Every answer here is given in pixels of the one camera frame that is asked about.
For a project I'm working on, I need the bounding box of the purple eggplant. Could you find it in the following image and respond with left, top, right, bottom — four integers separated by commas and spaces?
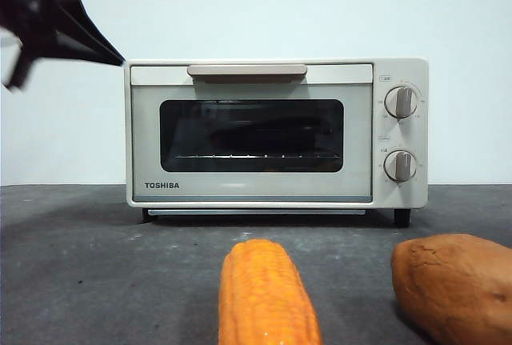
210, 118, 333, 150

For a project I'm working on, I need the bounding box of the metal wire oven rack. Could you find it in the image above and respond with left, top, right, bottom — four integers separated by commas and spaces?
175, 154, 341, 161

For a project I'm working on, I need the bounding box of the cream Toshiba toaster oven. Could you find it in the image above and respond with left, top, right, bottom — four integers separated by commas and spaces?
126, 58, 430, 228

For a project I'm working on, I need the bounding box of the beige round oven knob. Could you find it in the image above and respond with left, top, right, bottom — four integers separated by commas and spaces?
382, 150, 418, 183
383, 85, 420, 120

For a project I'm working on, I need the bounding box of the orange corn cob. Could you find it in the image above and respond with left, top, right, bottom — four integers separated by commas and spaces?
218, 239, 323, 345

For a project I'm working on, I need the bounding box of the glass oven door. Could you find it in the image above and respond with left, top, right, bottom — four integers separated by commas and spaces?
130, 63, 374, 204

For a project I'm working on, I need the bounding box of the brown sweet potato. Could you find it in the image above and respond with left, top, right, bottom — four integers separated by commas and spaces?
390, 232, 512, 345

